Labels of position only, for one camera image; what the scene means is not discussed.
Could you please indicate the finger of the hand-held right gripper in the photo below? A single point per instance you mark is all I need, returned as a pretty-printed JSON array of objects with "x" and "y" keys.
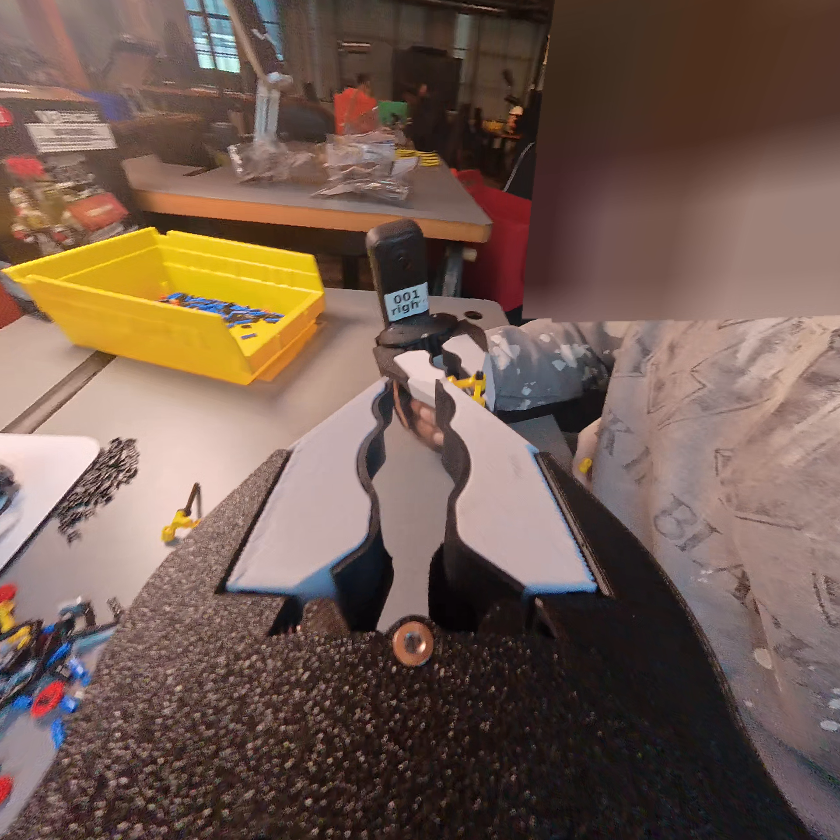
[
  {"x": 420, "y": 374},
  {"x": 469, "y": 354}
]

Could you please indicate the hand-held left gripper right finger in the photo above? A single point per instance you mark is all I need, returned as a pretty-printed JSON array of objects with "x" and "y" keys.
[{"x": 525, "y": 518}]

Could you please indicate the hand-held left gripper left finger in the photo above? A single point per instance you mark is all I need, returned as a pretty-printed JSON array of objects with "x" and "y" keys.
[{"x": 308, "y": 518}]

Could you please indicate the yellow toy crank piece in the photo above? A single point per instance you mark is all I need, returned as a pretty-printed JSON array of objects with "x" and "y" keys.
[{"x": 463, "y": 380}]

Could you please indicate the yellow and black axle assembly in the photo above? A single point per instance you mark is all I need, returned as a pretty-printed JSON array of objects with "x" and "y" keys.
[{"x": 174, "y": 525}]

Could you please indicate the grey desk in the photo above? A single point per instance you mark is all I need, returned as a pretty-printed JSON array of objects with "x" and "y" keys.
[{"x": 229, "y": 420}]

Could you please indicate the black desk strip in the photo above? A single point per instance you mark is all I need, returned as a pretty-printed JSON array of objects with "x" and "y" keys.
[{"x": 52, "y": 394}]

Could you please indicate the person's right hand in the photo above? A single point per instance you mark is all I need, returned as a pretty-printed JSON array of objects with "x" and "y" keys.
[{"x": 423, "y": 423}]

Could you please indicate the red fabric bag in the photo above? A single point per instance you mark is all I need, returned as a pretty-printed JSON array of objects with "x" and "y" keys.
[{"x": 499, "y": 243}]

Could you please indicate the yellow black striped strips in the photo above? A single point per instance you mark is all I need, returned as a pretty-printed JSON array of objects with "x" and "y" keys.
[{"x": 420, "y": 157}]

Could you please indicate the pile of clear plastic bags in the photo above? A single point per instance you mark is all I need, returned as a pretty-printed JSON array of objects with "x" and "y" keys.
[{"x": 341, "y": 167}]

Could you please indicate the grey table wood edge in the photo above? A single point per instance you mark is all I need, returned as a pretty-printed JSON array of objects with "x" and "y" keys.
[{"x": 262, "y": 197}]

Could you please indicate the heap of blue toy pins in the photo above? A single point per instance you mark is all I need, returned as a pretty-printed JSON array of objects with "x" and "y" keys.
[{"x": 216, "y": 308}]

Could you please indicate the white metal stand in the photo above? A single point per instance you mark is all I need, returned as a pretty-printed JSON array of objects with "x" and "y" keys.
[{"x": 269, "y": 111}]

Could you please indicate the heap of black toy pins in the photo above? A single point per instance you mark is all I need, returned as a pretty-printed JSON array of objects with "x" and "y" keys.
[{"x": 98, "y": 479}]

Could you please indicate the yellow plastic bin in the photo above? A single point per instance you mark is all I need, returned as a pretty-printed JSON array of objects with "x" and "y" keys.
[{"x": 164, "y": 341}]

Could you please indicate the paned window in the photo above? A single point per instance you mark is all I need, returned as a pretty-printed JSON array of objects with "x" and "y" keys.
[{"x": 223, "y": 33}]

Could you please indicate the grey toy motor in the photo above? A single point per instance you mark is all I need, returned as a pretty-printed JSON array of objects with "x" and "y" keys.
[{"x": 8, "y": 489}]

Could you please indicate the pile of colourful toy pieces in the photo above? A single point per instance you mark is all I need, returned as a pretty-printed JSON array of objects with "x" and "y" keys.
[{"x": 39, "y": 656}]

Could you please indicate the black toy set box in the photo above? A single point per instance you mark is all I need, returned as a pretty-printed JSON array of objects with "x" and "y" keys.
[{"x": 59, "y": 190}]

